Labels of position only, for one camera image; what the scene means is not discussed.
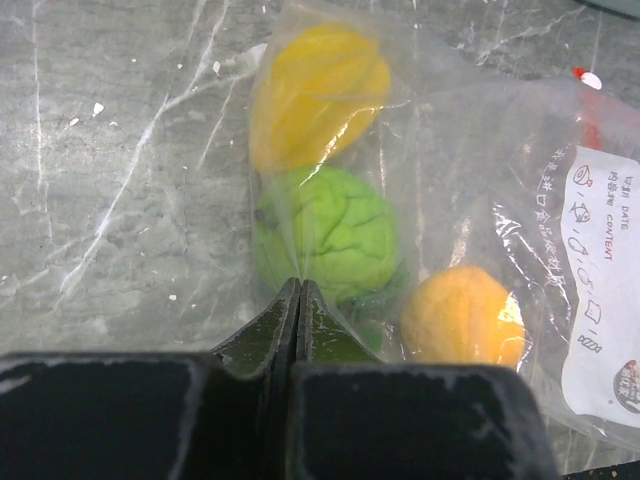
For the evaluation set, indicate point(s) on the zip bag with fruit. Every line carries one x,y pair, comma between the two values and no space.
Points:
534,181

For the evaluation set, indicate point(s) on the light blue plastic basket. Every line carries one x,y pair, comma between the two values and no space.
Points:
625,8

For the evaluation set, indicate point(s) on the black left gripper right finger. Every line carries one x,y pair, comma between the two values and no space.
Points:
355,417

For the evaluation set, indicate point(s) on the orange fake fruit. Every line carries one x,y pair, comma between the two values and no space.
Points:
463,315

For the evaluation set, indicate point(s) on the green fake fruit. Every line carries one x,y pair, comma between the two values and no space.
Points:
327,225

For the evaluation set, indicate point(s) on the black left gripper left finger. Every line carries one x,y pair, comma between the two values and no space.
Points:
216,414

